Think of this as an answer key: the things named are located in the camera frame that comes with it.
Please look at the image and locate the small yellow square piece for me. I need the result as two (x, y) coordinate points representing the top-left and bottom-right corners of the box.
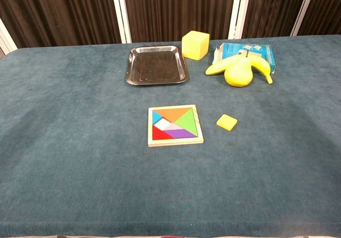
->
(216, 114), (238, 131)

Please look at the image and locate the orange tangram triangle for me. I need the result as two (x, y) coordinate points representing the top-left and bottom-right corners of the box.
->
(153, 107), (193, 123)

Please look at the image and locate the blue tangram triangle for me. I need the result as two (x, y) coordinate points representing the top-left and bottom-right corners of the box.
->
(152, 110), (163, 125)

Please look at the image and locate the pink tangram triangle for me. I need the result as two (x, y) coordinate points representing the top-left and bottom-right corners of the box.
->
(162, 122), (183, 132)

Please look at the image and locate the green tangram triangle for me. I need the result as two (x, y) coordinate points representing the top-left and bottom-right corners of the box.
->
(174, 109), (199, 137)

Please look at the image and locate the purple tangram parallelogram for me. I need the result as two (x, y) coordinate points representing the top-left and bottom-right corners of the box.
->
(163, 128), (197, 139)

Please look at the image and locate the red tangram triangle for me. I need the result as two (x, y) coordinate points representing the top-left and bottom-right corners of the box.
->
(152, 125), (174, 141)

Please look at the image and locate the steel rectangular tray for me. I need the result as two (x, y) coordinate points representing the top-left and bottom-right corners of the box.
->
(126, 45), (190, 86)

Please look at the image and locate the yellow foam cube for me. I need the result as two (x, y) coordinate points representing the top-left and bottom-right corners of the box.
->
(181, 30), (210, 61)

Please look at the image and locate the yellow toy pear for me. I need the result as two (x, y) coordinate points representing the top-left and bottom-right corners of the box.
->
(224, 51), (253, 88)

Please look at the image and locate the blue cardboard product box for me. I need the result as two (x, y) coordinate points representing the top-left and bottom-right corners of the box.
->
(212, 43), (277, 74)

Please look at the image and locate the teal table cloth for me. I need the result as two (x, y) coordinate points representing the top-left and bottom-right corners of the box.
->
(0, 35), (341, 237)

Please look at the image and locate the yellow toy banana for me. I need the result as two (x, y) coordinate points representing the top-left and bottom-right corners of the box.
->
(205, 53), (273, 85)

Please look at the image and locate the dark brown curtain panel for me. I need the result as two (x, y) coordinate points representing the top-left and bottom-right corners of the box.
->
(121, 0), (237, 44)
(0, 0), (123, 49)
(241, 0), (312, 39)
(297, 0), (341, 36)

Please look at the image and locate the wooden tangram puzzle board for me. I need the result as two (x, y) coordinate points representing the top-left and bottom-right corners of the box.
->
(148, 104), (205, 147)

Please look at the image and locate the white metal rail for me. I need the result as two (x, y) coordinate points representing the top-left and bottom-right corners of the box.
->
(0, 18), (18, 56)
(110, 0), (133, 44)
(228, 0), (253, 39)
(290, 0), (318, 37)

